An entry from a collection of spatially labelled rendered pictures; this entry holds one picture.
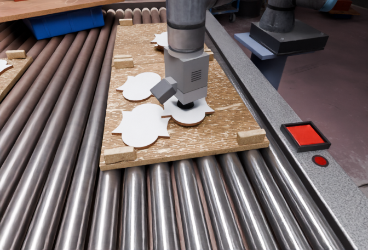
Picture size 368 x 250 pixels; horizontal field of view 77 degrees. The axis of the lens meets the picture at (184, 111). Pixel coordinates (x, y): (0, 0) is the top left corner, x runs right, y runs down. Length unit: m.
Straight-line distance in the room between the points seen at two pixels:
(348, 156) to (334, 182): 1.54
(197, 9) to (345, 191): 0.42
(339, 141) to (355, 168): 0.26
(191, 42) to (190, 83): 0.09
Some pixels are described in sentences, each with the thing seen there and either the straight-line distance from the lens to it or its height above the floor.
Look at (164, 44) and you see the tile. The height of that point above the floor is 0.97.
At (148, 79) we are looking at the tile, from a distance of 0.69.
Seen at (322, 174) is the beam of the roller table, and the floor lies 0.91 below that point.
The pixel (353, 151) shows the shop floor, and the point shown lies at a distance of 2.14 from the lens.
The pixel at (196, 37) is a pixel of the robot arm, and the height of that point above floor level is 1.13.
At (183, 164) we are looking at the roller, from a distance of 0.48.
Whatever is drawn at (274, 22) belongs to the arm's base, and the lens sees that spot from 1.14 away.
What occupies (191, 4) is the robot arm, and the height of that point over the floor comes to 1.19.
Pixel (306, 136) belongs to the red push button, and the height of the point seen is 0.93.
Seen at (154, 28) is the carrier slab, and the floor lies 0.94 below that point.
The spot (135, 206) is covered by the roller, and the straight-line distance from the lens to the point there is 0.44.
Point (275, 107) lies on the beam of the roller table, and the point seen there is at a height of 0.92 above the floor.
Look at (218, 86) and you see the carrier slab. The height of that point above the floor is 0.94.
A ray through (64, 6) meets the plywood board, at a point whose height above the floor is 1.04.
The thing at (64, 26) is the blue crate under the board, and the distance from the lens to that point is 1.19.
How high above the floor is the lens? 1.29
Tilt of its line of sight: 38 degrees down
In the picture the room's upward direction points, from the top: straight up
